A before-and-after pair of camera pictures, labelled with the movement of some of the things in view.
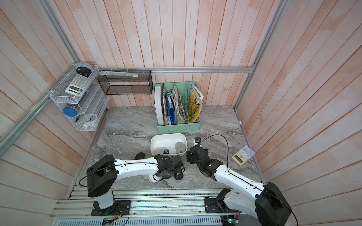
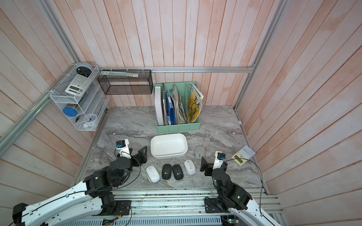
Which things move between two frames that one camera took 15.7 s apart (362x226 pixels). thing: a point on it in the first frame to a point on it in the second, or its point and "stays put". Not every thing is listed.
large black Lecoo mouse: (178, 175) stays put
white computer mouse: (152, 178) stays put
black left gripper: (172, 174) to (143, 157)
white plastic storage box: (176, 143) stays put
